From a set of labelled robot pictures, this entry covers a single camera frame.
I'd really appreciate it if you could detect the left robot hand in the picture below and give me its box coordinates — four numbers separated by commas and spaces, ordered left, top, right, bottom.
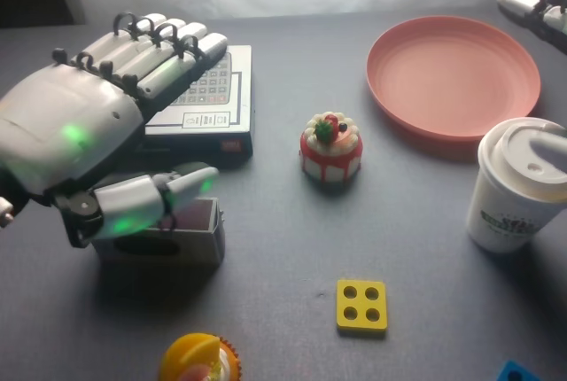
0, 12, 229, 249

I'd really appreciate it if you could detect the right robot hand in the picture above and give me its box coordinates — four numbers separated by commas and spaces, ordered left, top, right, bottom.
495, 0, 567, 57

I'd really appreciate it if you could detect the purple rectangular box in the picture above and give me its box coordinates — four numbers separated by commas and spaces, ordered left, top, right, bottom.
90, 197, 227, 268

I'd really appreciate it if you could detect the pink plate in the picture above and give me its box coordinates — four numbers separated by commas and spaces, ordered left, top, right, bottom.
365, 16, 542, 142

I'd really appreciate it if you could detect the calculator box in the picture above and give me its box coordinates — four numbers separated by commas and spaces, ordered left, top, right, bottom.
141, 43, 256, 166

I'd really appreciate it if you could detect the white coffee cup with lid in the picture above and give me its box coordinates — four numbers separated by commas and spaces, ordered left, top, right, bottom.
465, 117, 567, 254

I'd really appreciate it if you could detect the grey table cloth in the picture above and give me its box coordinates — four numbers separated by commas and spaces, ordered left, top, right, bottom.
0, 11, 567, 381

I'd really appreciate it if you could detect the strawberry toy cake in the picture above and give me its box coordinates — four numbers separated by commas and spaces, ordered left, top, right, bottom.
299, 111, 365, 187

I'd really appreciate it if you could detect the orange toy cupcake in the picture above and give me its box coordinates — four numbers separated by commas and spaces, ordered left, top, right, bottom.
158, 331, 243, 381

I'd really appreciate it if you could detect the yellow block with four holes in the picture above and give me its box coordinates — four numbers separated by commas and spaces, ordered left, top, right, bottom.
335, 278, 389, 340

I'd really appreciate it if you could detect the blue-green toy block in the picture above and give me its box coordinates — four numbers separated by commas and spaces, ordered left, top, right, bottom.
495, 359, 544, 381

